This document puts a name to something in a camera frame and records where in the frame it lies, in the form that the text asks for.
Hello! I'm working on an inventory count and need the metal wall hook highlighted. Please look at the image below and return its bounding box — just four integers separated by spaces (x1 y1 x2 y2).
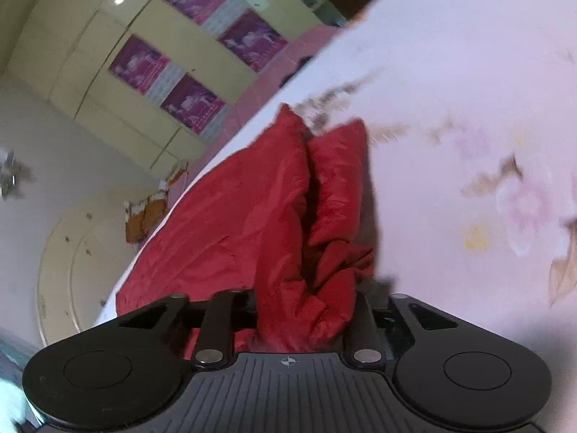
0 146 33 202

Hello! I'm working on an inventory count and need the cream curved headboard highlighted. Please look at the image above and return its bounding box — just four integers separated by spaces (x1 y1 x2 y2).
36 187 173 349

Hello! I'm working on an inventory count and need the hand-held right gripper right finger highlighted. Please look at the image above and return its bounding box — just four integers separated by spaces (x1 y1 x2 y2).
345 293 461 366

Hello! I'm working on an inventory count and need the red puffer jacket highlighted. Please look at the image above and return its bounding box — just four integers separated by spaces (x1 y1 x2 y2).
115 104 378 355

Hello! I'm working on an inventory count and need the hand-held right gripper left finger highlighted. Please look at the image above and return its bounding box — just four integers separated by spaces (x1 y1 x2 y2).
113 289 253 368

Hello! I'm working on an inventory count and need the floral white bed sheet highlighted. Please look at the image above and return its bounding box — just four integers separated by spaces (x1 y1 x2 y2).
92 0 577 371

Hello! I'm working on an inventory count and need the orange patterned pillow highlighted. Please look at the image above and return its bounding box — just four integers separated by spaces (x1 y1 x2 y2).
123 161 188 245

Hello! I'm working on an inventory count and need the cream wardrobe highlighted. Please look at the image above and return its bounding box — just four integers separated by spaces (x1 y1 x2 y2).
0 0 326 175

